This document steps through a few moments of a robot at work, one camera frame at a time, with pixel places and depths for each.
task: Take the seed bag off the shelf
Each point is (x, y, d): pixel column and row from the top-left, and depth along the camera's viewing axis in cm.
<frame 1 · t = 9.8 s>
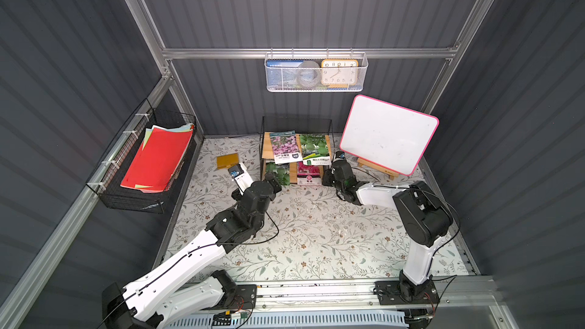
left hand: (261, 176, 72), fingers open
right hand: (330, 170, 98), fingers closed
pink framed whiteboard: (390, 147, 98), point 15 cm above the table
wooden easel stand: (386, 171, 102), point 5 cm above the table

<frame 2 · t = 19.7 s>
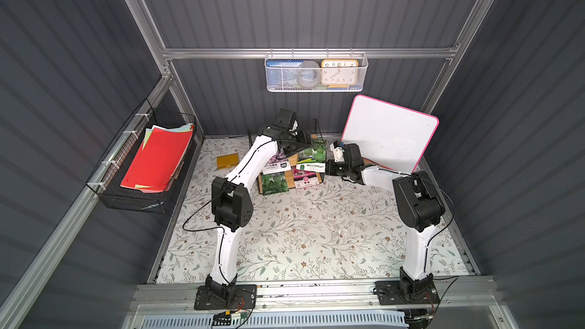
left hand: (307, 144, 90), fingers open
right hand: (327, 164, 100), fingers closed
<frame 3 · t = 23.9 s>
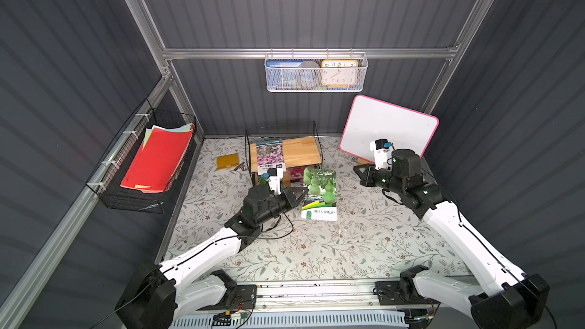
left hand: (307, 190, 71), fingers closed
right hand: (361, 166, 75), fingers closed
green plant seed bag: (320, 202, 74), point 22 cm above the table
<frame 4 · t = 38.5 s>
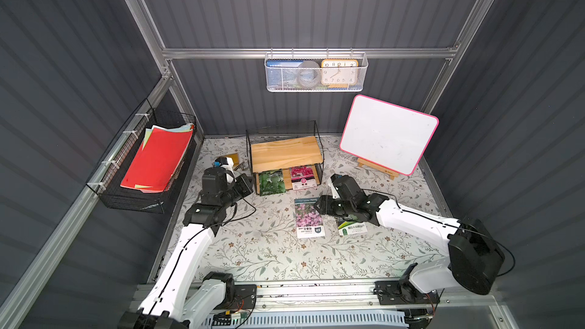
left hand: (251, 177, 76), fingers closed
right hand: (322, 204, 84), fingers open
green plant seed bag: (348, 228, 90), on the table
purple flower seed bag: (308, 219, 93), on the table
dark green seed bag: (271, 182, 103), point 2 cm above the table
